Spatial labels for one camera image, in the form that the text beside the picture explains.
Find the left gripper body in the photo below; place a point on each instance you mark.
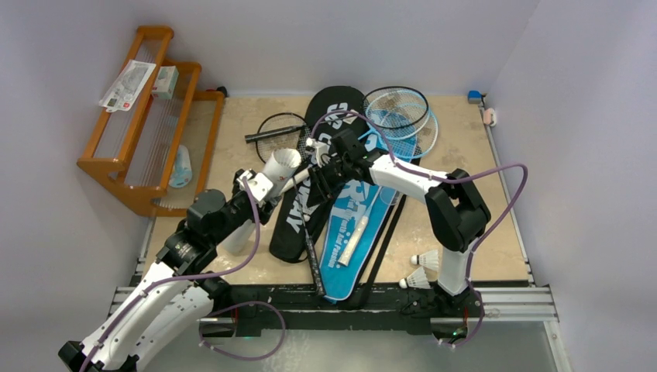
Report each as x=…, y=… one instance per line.
x=245, y=207

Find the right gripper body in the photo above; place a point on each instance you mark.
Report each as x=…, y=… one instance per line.
x=338, y=145

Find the white shuttlecock tube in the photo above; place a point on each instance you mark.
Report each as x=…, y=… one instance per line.
x=279, y=168

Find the black racket handle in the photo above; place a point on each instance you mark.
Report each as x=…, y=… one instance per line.
x=297, y=142

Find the blue racket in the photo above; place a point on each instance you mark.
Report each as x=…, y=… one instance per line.
x=410, y=147
x=369, y=219

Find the white shuttlecock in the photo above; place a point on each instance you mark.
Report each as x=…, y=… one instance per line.
x=428, y=260
x=417, y=279

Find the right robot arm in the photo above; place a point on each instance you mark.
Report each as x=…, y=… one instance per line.
x=456, y=210

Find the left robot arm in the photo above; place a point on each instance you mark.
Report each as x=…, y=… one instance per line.
x=177, y=290

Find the blue white wipes pack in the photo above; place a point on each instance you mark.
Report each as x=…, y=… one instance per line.
x=181, y=173

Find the black Crossway racket bag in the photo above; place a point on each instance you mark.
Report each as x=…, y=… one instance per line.
x=295, y=218

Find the blue racket bag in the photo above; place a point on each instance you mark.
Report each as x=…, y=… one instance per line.
x=340, y=282

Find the clear tube lid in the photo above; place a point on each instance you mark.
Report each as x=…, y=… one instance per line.
x=389, y=196

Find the wooden shelf rack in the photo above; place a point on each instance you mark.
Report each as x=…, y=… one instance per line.
x=131, y=154

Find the small white green box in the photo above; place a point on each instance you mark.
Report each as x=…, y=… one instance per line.
x=164, y=85

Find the blue clip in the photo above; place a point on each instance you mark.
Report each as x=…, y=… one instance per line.
x=475, y=97

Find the white plastic package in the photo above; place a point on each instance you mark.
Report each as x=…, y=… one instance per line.
x=126, y=88

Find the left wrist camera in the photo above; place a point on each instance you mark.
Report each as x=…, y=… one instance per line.
x=259, y=185

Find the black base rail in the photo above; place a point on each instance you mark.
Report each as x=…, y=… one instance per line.
x=373, y=307

